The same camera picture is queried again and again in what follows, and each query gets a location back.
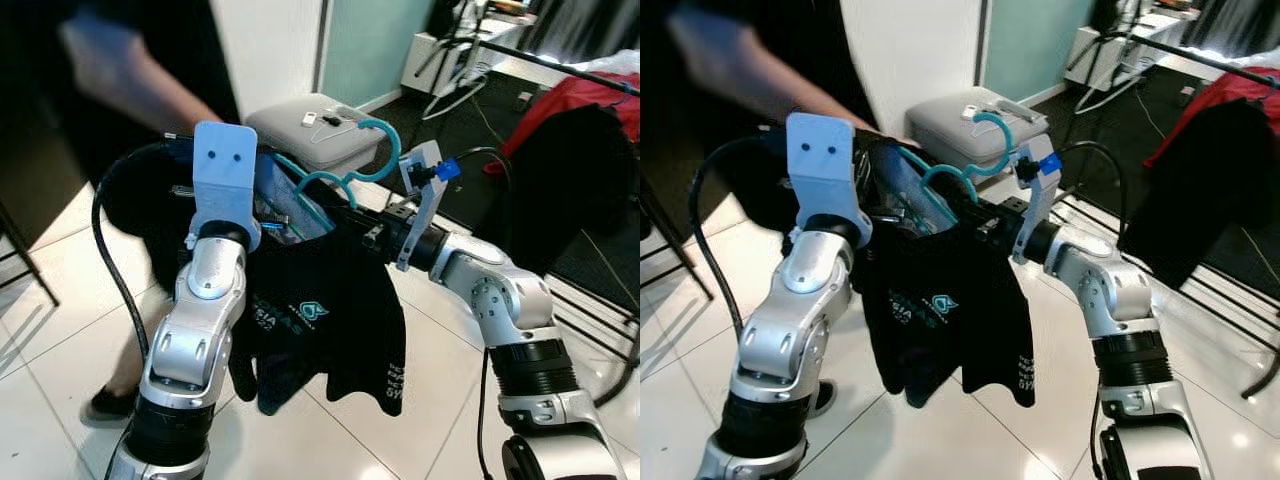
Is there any plain black garment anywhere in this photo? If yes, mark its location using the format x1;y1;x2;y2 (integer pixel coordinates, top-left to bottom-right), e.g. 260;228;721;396
1118;95;1280;291
500;100;641;311

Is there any white shelf unit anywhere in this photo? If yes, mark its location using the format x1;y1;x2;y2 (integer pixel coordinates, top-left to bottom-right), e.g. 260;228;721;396
1062;8;1181;91
400;10;531;101

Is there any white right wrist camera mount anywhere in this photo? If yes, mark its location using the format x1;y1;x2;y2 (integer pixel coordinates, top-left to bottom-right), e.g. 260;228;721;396
395;140;463;273
1010;135;1063;266

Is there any red garment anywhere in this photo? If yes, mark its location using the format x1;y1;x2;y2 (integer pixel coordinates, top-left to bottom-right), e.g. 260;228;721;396
1145;65;1280;166
485;72;641;176

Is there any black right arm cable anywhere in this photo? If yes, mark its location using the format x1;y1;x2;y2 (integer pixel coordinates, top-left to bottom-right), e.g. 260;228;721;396
1055;140;1131;241
452;146;516;201

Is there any teal plastic hanger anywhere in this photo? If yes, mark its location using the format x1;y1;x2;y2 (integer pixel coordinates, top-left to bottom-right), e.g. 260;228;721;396
895;110;1018;236
268;117;404;241

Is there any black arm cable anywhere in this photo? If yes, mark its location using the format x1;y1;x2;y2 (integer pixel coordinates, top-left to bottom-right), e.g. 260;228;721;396
90;140;196;361
452;146;516;201
1055;140;1131;241
688;145;791;346

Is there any black metal clothes rack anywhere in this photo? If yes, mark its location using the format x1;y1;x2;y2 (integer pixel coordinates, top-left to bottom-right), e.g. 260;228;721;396
1065;0;1280;401
415;0;641;406

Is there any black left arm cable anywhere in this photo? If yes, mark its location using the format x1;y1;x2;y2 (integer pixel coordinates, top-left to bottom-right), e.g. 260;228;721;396
90;140;196;361
688;145;791;346

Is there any person in black clothes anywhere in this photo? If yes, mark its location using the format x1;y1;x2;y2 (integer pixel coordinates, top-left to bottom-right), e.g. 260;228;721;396
640;0;891;416
0;0;241;423

